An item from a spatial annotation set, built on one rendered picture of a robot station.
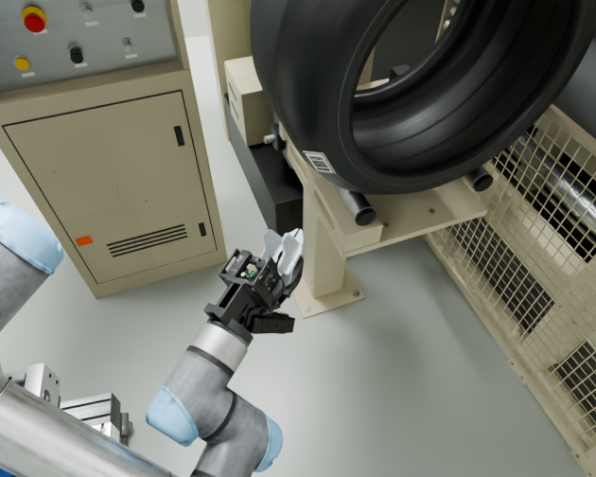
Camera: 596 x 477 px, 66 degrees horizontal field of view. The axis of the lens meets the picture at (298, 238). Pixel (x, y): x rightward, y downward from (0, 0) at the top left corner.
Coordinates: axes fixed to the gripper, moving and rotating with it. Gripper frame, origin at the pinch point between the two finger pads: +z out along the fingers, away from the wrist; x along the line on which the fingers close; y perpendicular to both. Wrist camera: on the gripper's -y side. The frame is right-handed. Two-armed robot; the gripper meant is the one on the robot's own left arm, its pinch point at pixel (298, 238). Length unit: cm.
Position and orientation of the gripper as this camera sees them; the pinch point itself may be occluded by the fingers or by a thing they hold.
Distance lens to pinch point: 77.5
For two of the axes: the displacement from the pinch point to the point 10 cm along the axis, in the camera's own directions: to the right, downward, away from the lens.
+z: 4.7, -7.6, 4.5
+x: -8.1, -1.6, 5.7
